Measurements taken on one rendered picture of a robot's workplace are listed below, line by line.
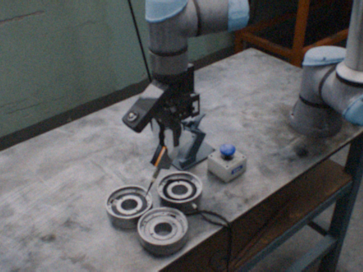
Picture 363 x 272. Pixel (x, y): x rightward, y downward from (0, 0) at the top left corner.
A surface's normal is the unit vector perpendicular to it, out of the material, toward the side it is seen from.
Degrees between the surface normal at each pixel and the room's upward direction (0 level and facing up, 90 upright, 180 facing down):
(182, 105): 90
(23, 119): 90
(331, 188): 0
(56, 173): 0
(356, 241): 0
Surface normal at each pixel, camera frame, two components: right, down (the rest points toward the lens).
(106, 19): 0.64, 0.44
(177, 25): 0.34, 0.54
